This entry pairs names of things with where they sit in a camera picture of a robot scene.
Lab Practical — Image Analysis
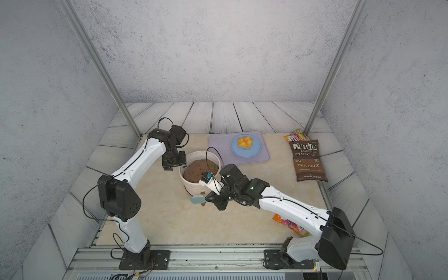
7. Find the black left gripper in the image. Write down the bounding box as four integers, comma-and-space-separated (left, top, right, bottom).
163, 147, 190, 171

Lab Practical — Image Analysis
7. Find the knotted bread roll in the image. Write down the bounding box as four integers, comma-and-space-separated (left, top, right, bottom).
238, 136, 254, 149

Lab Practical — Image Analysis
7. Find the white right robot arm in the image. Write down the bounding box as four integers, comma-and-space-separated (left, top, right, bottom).
199, 164, 355, 270

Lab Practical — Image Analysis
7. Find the orange snack packet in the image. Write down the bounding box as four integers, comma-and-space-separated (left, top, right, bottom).
284, 129, 310, 142

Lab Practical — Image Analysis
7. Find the lilac silicone mat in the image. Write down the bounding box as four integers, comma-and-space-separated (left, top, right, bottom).
208, 131, 270, 165

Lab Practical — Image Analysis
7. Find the brown Kettle chips bag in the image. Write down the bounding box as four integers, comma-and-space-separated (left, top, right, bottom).
289, 140, 329, 182

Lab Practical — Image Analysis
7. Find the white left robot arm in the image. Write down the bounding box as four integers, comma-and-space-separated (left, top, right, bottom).
98, 125, 187, 254

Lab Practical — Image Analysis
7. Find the white ceramic pot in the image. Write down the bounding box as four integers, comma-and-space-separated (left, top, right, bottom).
179, 150, 222, 197

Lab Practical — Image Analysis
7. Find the blue plate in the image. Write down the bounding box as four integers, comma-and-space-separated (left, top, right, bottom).
230, 135, 263, 159

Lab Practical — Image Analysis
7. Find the aluminium frame post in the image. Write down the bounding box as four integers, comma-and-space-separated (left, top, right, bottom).
57, 0, 142, 138
304, 0, 368, 135

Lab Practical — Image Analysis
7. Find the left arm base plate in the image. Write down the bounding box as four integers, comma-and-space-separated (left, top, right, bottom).
119, 249, 171, 271

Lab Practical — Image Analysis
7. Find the aluminium frame post left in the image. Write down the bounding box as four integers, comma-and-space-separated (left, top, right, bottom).
57, 0, 142, 138

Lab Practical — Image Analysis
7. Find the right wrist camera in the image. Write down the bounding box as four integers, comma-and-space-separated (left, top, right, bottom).
198, 171, 224, 194

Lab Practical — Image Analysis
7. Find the orange pink candy bag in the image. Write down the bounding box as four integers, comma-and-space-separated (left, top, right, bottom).
273, 214, 310, 238

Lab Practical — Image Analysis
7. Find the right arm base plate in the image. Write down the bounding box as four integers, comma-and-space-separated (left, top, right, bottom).
262, 250, 315, 270

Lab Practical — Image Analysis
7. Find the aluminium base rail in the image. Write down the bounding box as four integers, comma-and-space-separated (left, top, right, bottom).
63, 245, 379, 280

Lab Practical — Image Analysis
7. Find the aluminium frame post right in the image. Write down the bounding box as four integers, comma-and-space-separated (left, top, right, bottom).
304, 0, 368, 135

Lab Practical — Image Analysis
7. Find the brown soil in pot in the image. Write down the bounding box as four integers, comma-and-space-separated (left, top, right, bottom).
183, 159, 219, 183

